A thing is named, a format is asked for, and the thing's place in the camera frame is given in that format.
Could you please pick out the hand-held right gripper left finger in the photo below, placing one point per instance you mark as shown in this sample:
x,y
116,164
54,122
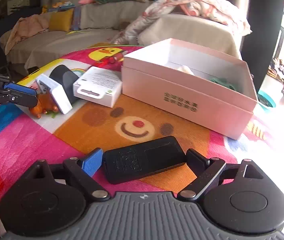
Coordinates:
x,y
93,162

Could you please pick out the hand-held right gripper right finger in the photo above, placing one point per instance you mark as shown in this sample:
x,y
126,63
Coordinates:
x,y
198,158

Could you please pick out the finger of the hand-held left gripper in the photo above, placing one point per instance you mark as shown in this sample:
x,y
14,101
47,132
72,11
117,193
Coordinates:
x,y
22,101
19,89

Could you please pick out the orange toy figurine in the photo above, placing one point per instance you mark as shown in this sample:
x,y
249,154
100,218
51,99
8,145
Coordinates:
x,y
42,108

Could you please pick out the white power adapter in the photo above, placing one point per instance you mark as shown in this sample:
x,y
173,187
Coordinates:
x,y
54,92

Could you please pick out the dark cylindrical cup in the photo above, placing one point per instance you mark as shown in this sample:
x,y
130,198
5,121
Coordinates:
x,y
64,82

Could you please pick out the pink cardboard box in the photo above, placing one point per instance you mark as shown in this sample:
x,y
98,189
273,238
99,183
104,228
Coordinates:
x,y
189,97

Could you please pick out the white labelled small box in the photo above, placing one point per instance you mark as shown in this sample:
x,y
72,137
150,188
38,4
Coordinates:
x,y
97,86

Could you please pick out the small red toy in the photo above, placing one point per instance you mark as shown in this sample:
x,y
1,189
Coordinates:
x,y
112,58

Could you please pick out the colourful cartoon play mat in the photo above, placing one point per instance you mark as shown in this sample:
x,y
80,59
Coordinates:
x,y
19,140

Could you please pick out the beige sofa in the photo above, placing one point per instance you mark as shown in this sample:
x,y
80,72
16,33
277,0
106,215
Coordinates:
x,y
57,42

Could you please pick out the peach cloth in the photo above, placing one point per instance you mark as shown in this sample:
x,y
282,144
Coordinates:
x,y
28,27

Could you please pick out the green item in box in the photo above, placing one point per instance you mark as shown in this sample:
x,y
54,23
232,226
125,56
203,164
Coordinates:
x,y
224,83

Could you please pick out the yellow pillow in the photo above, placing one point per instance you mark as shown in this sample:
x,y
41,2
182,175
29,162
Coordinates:
x,y
60,20

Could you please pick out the teal basin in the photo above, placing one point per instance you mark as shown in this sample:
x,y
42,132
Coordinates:
x,y
266,100

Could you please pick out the white item in box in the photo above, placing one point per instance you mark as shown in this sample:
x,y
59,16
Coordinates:
x,y
184,69

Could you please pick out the pink plush toy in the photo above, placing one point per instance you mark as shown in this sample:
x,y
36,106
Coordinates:
x,y
85,0

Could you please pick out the floral pink blanket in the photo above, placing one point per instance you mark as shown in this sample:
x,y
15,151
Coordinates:
x,y
196,5

